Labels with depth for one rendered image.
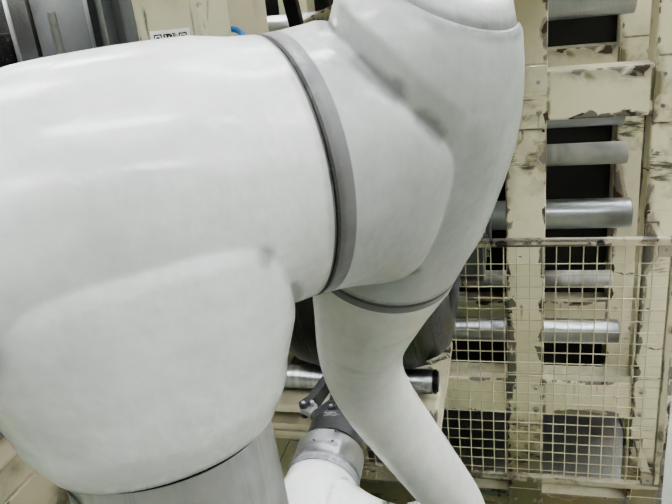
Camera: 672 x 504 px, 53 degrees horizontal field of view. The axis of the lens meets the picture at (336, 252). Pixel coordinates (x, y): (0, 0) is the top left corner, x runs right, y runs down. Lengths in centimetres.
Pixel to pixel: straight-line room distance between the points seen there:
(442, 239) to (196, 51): 16
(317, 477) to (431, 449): 25
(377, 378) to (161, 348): 26
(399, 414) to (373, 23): 34
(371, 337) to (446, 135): 17
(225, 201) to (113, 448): 11
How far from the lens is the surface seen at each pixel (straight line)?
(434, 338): 112
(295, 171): 27
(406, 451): 58
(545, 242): 163
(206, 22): 123
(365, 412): 53
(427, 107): 30
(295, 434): 134
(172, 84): 27
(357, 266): 31
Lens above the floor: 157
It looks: 21 degrees down
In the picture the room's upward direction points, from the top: 6 degrees counter-clockwise
